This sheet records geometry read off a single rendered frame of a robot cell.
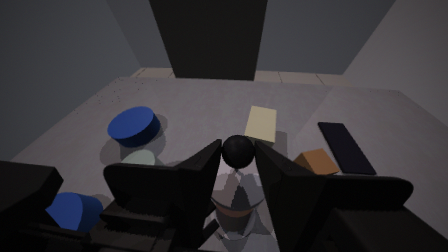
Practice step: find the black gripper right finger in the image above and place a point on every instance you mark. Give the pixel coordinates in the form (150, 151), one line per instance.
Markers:
(296, 197)

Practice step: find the beige rectangular block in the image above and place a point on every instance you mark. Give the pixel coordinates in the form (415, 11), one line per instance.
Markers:
(261, 125)

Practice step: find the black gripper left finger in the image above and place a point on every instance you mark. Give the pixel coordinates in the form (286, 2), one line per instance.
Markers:
(188, 185)

